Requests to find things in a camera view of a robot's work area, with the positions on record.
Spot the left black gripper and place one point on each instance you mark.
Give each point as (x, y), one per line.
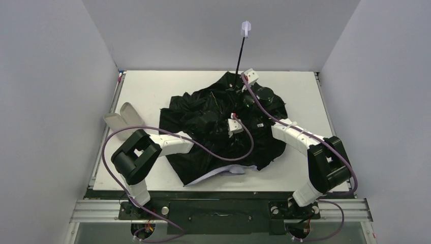
(219, 124)

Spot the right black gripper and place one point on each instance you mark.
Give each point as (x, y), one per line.
(238, 86)

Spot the purple umbrella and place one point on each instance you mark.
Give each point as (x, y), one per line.
(214, 155)

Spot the pink zippered umbrella case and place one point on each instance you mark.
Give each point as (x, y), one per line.
(128, 116)

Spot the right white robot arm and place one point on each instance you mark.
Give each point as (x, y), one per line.
(328, 164)

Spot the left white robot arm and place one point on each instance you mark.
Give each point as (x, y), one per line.
(139, 151)

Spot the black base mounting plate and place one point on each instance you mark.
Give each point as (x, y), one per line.
(221, 212)

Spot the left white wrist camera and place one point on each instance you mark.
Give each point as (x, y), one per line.
(234, 127)

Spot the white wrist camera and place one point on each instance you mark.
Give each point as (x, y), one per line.
(249, 78)
(234, 127)

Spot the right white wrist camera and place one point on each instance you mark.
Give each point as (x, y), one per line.
(249, 78)

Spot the aluminium rail frame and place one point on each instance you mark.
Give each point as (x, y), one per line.
(107, 211)

